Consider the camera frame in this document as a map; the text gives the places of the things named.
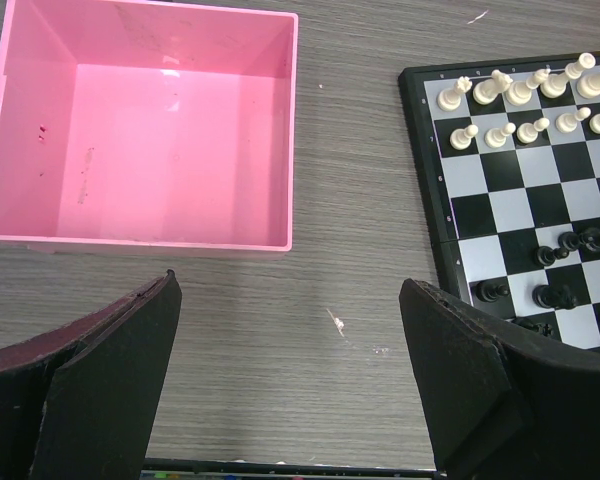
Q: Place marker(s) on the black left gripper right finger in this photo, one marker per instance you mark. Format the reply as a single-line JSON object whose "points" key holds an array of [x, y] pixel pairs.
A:
{"points": [[472, 406]]}

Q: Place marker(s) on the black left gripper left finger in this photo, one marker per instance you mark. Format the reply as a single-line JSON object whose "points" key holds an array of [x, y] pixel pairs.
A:
{"points": [[101, 405]]}

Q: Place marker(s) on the pink plastic box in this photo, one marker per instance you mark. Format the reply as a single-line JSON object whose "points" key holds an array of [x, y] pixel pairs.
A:
{"points": [[153, 127]]}

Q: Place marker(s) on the black white chess board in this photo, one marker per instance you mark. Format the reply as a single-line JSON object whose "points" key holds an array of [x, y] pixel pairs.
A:
{"points": [[512, 193]]}

